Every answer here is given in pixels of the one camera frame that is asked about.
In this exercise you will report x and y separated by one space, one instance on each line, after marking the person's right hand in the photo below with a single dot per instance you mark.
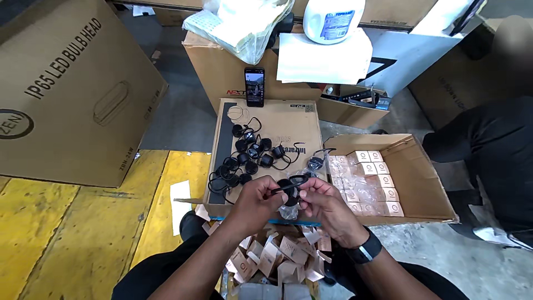
339 216

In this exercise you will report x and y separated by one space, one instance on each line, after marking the person's left hand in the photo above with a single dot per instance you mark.
255 208

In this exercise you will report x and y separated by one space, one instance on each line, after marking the person's right fingers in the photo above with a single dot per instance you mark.
307 209

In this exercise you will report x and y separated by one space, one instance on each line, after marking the person's left index finger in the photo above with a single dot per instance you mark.
267 183

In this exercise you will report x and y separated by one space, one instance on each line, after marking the person's right index finger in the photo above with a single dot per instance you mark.
318 183

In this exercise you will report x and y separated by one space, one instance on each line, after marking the person's left thumb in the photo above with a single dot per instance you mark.
278 203

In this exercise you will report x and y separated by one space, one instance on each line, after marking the person's right thumb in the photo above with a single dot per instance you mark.
313 197

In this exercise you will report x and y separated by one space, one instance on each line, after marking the person's right forearm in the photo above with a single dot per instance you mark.
395 275

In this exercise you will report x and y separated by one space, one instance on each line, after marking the person's left forearm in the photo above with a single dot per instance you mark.
200 266

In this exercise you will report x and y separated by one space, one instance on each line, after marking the clear plastic bag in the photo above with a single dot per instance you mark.
289 213

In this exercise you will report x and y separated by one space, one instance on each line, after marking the black ribbed sensor in plastic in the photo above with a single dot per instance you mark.
315 163

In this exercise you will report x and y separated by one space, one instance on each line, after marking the stack of small white boxes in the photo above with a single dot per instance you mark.
368 168

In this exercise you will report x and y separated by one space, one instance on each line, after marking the pile of opened small cartons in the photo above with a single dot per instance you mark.
268 256

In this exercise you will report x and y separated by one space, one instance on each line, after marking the flat brown cardboard carton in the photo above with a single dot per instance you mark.
291 116

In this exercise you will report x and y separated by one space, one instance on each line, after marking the small open cardboard box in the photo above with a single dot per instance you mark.
349 116

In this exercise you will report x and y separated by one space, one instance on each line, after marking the white sheet of paper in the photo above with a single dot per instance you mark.
180 208

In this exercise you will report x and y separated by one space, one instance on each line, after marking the grey wrapped packs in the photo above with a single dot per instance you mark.
260 292

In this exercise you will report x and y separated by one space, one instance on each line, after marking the black smartphone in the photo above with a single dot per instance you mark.
255 87

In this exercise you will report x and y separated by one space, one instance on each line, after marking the black and blue package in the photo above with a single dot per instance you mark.
368 99

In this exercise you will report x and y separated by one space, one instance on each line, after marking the open brown cardboard box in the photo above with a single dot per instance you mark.
420 187

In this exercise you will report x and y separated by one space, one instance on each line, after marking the white paper sheets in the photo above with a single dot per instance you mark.
318 60

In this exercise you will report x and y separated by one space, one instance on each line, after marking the cardboard box with red print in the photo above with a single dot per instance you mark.
208 62

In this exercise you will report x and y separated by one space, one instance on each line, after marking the plastic bag with white contents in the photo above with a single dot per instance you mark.
245 31

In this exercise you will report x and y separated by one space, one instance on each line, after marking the black object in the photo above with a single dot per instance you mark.
284 27

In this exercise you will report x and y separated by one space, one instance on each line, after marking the brown box with faint print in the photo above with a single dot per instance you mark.
445 87

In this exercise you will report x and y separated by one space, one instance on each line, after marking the white box with black print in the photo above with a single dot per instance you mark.
412 54

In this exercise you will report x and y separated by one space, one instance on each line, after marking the white plastic jug, blue label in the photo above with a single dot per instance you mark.
316 21

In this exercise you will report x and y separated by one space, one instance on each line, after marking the yellow wooden boards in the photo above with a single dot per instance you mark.
100 221

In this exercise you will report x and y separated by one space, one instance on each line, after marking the long brown cardboard box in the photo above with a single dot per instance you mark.
399 10

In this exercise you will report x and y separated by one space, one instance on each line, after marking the large printed cardboard box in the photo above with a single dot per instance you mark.
75 104

